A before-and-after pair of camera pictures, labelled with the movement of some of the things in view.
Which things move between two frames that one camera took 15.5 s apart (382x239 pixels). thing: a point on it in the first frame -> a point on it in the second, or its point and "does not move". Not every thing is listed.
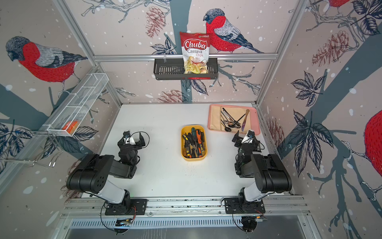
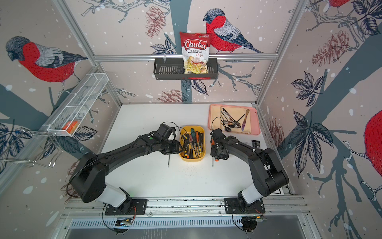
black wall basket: (172, 68) does not move
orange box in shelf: (70, 126) does not move
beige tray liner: (230, 119) does not move
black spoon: (227, 129) does not move
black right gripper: (239, 140) -> (212, 147)
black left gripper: (138, 145) -> (177, 148)
